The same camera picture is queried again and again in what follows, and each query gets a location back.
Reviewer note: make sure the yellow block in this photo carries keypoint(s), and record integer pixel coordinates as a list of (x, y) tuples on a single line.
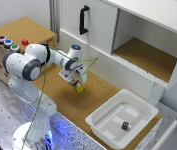
[(79, 89)]

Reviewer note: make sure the green button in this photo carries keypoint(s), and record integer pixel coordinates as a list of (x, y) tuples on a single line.
[(15, 47)]

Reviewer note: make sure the red button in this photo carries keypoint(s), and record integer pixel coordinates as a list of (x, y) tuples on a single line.
[(1, 39)]

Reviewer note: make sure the blue button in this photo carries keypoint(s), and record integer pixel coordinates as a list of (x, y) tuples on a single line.
[(8, 42)]

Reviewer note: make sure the purple block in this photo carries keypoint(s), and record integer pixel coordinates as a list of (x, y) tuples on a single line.
[(124, 125)]

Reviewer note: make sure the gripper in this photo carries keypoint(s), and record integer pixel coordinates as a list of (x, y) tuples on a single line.
[(75, 71)]

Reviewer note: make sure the white plastic box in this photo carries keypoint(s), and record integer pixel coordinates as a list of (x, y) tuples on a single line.
[(123, 118)]

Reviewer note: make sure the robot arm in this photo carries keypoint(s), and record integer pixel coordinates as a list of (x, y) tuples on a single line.
[(23, 65)]

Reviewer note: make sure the white cabinet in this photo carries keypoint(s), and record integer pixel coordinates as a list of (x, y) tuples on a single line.
[(148, 43)]

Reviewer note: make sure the white sliding door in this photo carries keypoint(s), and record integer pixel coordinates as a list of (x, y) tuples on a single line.
[(93, 25)]

